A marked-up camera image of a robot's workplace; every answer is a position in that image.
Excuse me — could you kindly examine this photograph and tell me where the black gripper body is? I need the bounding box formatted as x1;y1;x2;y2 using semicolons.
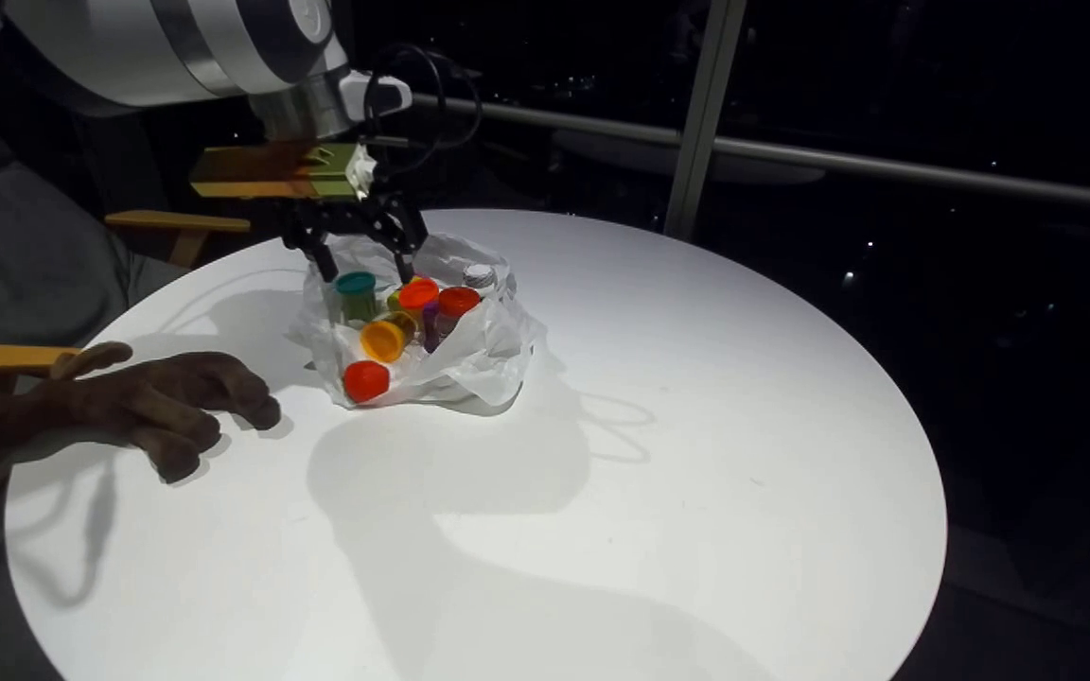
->
281;195;426;247

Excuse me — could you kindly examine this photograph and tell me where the white plastic bag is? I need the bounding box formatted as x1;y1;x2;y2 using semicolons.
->
293;236;537;412

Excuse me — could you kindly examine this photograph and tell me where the wooden chair armrest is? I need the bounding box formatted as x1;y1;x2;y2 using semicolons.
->
103;208;251;236

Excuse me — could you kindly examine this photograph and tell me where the yellow play-doh can orange lid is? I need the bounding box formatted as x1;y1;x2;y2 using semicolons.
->
360;315;415;364

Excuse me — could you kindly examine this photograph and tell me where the play-doh can teal lid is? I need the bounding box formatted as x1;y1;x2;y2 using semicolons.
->
334;274;378;325

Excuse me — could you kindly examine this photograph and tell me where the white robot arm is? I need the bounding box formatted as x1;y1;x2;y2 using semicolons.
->
0;0;426;281

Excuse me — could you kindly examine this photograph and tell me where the brown plush toy dog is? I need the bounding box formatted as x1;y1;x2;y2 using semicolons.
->
0;339;281;484

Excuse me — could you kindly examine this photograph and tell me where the brown bottle orange cap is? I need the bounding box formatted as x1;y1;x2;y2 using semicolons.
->
421;289;484;352

